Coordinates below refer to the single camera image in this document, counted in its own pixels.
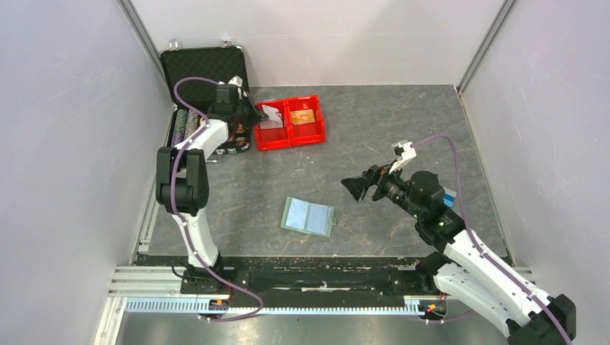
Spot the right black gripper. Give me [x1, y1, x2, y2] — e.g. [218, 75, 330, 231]
[342, 159, 424, 220]

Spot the white credit card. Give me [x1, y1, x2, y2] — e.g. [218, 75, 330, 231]
[263, 105, 283, 126]

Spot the green card holder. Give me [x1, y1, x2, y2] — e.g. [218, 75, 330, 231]
[280, 197, 337, 237]

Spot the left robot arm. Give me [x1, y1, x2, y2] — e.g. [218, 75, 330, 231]
[155, 76, 268, 293]

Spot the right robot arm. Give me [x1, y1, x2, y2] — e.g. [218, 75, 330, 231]
[341, 165, 576, 344]

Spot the white card in bin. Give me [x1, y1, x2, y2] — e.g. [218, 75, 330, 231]
[259, 119, 284, 129]

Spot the orange card in bin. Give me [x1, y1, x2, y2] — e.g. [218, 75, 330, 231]
[291, 109, 316, 125]

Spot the blue green card stack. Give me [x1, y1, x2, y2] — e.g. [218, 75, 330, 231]
[443, 188, 457, 208]

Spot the left red bin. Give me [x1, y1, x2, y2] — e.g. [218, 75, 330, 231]
[255, 99, 292, 151]

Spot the red bin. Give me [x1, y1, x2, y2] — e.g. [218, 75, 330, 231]
[286, 94, 326, 146]
[255, 99, 292, 151]

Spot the right red bin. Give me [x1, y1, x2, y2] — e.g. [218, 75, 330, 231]
[286, 94, 326, 146]

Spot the black poker chip case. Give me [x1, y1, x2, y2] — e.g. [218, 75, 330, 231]
[160, 39, 252, 155]

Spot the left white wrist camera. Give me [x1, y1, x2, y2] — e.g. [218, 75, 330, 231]
[225, 75, 245, 96]

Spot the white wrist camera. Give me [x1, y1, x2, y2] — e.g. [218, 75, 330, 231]
[389, 140, 416, 173]
[225, 75, 245, 96]

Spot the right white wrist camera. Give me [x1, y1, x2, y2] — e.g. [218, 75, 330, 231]
[389, 140, 416, 173]

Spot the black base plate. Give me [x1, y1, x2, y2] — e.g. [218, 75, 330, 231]
[177, 257, 447, 310]

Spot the aluminium frame rail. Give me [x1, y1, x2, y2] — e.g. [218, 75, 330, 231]
[106, 266, 542, 316]

